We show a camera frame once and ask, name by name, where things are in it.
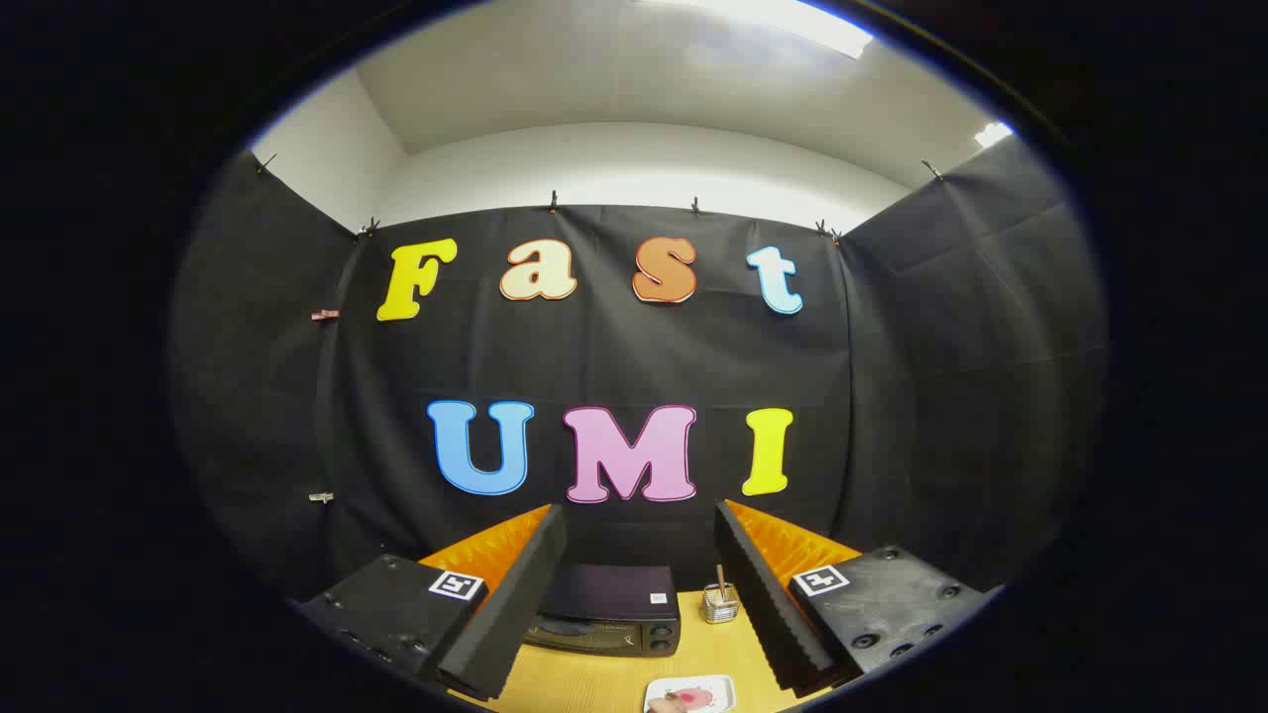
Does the large ceiling light panel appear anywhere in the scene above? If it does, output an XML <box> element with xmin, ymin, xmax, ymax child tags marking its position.
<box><xmin>644</xmin><ymin>0</ymin><xmax>875</xmax><ymax>58</ymax></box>

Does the row of black cloth clips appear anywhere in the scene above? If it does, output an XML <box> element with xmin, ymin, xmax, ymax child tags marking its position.
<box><xmin>254</xmin><ymin>152</ymin><xmax>944</xmax><ymax>244</ymax></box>

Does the black backdrop cloth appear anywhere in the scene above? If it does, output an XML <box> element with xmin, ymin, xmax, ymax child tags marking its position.
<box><xmin>168</xmin><ymin>134</ymin><xmax>1109</xmax><ymax>605</ymax></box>

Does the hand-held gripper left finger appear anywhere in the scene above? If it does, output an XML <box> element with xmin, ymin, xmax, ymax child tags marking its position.
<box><xmin>297</xmin><ymin>503</ymin><xmax>568</xmax><ymax>702</ymax></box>

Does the black toaster oven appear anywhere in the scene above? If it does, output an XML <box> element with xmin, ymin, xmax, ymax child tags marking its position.
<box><xmin>523</xmin><ymin>562</ymin><xmax>683</xmax><ymax>659</ymax></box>

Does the white square plate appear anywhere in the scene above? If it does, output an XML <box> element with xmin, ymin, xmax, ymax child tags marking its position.
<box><xmin>644</xmin><ymin>674</ymin><xmax>737</xmax><ymax>713</ymax></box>

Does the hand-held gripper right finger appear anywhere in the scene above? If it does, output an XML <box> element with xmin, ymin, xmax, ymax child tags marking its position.
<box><xmin>713</xmin><ymin>499</ymin><xmax>992</xmax><ymax>696</ymax></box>

